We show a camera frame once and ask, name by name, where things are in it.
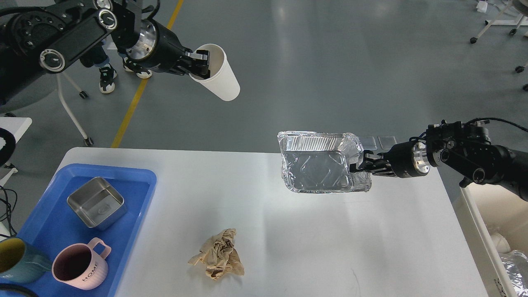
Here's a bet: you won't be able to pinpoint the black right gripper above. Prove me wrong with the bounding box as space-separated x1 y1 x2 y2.
349 141 431 178

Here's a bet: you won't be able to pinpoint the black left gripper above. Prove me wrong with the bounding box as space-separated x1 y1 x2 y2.
125 19 211 79

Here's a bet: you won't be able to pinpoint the white paper cup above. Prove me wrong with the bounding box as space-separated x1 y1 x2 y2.
190 44 240 101

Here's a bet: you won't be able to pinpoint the aluminium foil tray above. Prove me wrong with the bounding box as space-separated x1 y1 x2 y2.
277 130 372 194

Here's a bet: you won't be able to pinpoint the stainless steel rectangular tin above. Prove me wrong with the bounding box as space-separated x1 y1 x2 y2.
66 177 127 231

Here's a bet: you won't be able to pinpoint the brown paper napkin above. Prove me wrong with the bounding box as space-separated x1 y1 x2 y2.
187 228 245 281

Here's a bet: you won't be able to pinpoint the pink ribbed mug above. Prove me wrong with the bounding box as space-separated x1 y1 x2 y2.
51 237 112 291

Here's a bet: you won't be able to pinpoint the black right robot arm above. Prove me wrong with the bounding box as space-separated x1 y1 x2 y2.
349 117 528 201

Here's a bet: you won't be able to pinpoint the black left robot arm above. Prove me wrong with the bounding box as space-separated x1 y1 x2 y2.
0 0 212 105

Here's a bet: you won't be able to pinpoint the clear plastic piece on floor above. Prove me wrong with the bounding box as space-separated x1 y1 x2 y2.
359 137 378 151

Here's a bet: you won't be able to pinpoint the person in jeans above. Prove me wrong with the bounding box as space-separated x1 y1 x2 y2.
80 47 153 94

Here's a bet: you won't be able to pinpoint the white bin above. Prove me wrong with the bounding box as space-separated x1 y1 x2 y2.
452 184 528 297

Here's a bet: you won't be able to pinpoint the white cup in bin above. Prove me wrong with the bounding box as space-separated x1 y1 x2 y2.
490 233 512 254

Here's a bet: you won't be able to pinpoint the crumpled foil in bin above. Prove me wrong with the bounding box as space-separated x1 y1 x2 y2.
499 250 528 297

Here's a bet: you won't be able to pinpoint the grey office chair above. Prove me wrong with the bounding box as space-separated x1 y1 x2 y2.
1 71 94 147

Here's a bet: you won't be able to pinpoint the white side table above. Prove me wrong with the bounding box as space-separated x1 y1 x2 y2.
0 116 32 185

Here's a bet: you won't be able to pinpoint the white chair base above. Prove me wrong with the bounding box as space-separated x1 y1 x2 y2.
469 0 528 45

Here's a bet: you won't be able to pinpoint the teal ceramic mug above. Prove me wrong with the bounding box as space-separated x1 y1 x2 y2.
0 237 52 284

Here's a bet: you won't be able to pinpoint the black cables at left edge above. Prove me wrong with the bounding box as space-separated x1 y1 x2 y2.
0 186 18 238

